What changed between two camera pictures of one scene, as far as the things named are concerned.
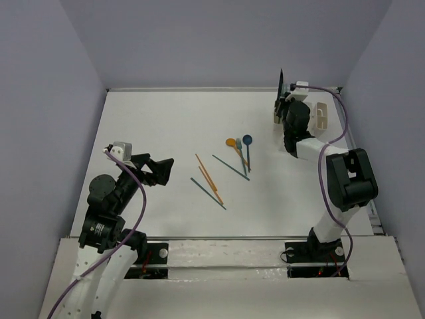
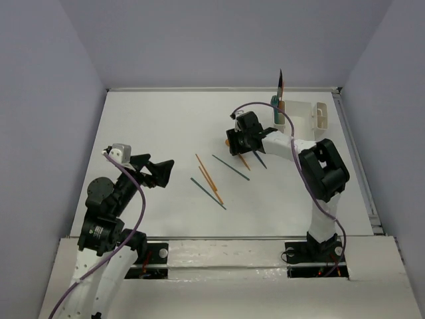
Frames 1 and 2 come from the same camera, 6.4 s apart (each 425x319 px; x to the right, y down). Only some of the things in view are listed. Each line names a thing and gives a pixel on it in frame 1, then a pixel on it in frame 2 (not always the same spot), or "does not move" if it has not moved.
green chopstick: x=233 y=169 does not move
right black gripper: x=283 y=103 to x=234 y=147
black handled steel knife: x=281 y=85 does not move
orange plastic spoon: x=232 y=142 does not move
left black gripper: x=143 y=167 does not move
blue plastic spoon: x=247 y=139 to x=254 y=151
